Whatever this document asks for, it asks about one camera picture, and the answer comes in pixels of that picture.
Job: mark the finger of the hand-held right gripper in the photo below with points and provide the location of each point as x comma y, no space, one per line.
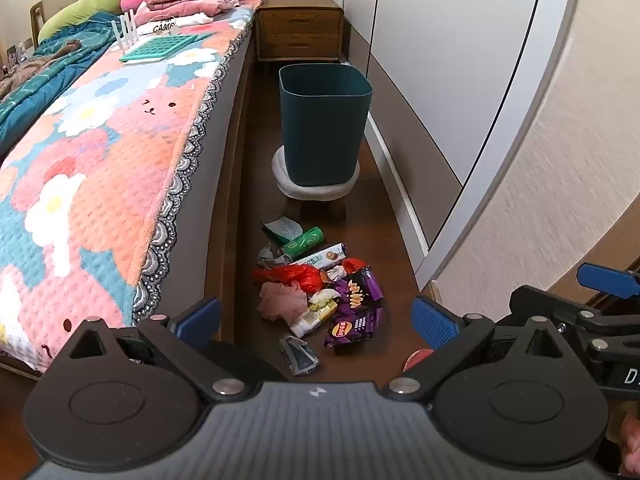
607,280
595,332

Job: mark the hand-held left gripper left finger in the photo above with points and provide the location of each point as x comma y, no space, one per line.
200,319

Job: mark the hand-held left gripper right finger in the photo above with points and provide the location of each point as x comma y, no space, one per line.
434,321

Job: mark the purple chip bag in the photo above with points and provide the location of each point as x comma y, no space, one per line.
352,330
357,292

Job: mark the red foam net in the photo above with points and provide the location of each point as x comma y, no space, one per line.
354,265

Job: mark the red plastic bag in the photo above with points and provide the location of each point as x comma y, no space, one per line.
292,277

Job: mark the yellow white stick sachet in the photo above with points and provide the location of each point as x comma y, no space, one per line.
312,321

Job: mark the teal foil wrapper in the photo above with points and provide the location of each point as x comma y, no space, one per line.
284,230

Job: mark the teal trash bin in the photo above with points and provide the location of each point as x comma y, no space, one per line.
325,125

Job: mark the person's right hand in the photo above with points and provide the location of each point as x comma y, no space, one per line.
631,440

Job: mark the red round lid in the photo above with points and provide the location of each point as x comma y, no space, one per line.
417,359

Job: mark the grey crumpled wrapper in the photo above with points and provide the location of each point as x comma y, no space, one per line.
272,255

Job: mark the silver foil wrapper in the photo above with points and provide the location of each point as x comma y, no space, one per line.
299,355

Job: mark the small brown white wrapper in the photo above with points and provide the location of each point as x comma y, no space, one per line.
332,274

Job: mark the small yellow white packet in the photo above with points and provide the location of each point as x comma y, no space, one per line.
322,299

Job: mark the white cookie packet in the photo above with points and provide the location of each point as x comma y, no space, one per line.
322,255

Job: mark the green printed can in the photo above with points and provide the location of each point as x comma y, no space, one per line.
305,241

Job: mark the white cushioned wooden stool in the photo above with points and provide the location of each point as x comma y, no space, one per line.
305,192

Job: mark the bed with floral blanket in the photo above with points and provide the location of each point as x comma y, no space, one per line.
100,185

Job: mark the grey mattress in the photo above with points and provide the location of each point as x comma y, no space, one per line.
220,125

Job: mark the teal grid tray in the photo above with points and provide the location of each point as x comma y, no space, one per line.
165,49

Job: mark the teal quilt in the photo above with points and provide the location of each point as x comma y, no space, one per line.
45,80

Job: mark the white wardrobe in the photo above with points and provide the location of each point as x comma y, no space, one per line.
425,35

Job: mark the white printed shirt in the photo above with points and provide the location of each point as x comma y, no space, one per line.
165,24

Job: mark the white plastic tube rack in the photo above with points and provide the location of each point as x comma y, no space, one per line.
129,30

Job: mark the wooden nightstand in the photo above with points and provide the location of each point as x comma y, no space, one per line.
300,30

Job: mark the brown cloth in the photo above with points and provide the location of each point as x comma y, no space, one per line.
22,67

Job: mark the light pink folded garment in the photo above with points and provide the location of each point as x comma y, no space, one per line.
190,7

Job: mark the green pillow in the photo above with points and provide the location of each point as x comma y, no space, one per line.
75,10

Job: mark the wooden bed frame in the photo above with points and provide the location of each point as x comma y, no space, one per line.
230,260

